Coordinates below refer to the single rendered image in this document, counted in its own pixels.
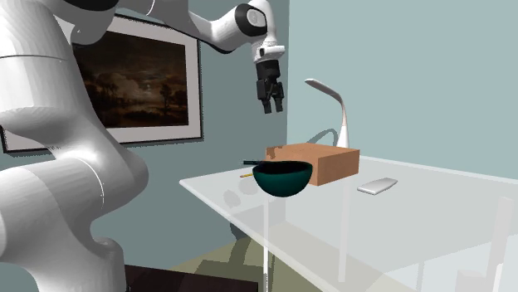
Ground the glass table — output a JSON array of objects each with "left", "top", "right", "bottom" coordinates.
[{"left": 178, "top": 154, "right": 518, "bottom": 292}]

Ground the dark teal bowl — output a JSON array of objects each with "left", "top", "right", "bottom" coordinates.
[{"left": 252, "top": 160, "right": 314, "bottom": 199}]

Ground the white desk lamp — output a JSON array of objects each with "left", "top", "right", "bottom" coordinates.
[{"left": 304, "top": 77, "right": 350, "bottom": 149}]

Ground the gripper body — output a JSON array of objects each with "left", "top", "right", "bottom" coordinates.
[{"left": 255, "top": 59, "right": 284, "bottom": 102}]

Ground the white flat remote control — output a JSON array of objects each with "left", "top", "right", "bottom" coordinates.
[{"left": 356, "top": 177, "right": 398, "bottom": 197}]

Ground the framed dark landscape painting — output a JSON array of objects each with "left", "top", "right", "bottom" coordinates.
[{"left": 0, "top": 13, "right": 204, "bottom": 154}]

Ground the white chair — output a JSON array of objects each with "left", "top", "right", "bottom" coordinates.
[{"left": 453, "top": 195, "right": 518, "bottom": 292}]

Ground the brown cardboard box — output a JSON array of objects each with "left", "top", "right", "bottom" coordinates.
[{"left": 265, "top": 142, "right": 361, "bottom": 187}]

